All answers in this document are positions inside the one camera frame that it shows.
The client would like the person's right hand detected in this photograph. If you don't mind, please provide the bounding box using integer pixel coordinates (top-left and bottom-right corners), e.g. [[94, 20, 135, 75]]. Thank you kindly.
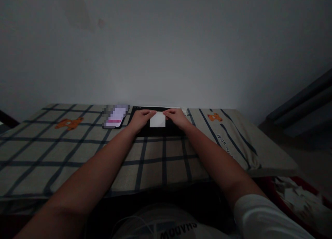
[[163, 108, 193, 130]]

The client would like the person's left hand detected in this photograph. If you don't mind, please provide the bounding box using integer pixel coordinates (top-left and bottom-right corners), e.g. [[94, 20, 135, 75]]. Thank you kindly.
[[129, 110, 157, 131]]

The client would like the white square paper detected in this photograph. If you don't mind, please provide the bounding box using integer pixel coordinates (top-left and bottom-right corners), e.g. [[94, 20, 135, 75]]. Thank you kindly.
[[149, 111, 166, 128]]

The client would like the black board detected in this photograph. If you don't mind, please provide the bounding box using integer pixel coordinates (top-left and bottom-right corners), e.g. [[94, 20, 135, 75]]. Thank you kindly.
[[128, 106, 186, 137]]

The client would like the smartphone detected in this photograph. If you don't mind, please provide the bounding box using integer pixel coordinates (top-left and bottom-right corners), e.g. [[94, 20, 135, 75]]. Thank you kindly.
[[102, 104, 130, 130]]

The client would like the striped pillow with bear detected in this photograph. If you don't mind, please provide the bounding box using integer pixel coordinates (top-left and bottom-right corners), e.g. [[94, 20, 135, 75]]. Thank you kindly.
[[187, 108, 261, 176]]

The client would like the checked bed sheet with bears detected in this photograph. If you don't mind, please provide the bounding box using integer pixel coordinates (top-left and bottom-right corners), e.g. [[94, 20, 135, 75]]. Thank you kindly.
[[0, 103, 216, 200]]

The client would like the person's body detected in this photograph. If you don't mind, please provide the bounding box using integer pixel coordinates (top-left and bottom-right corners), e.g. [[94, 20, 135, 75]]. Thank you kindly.
[[88, 183, 249, 239]]

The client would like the red bin with paper scraps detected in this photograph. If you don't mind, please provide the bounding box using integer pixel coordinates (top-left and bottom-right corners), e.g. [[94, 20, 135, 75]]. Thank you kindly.
[[255, 175, 332, 237]]

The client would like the white cable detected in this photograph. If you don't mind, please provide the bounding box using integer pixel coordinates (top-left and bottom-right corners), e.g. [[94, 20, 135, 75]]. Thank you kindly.
[[113, 215, 161, 239]]

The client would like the dark metal bed frame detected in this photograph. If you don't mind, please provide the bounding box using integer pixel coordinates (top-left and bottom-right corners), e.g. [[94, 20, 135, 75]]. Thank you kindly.
[[266, 68, 332, 138]]

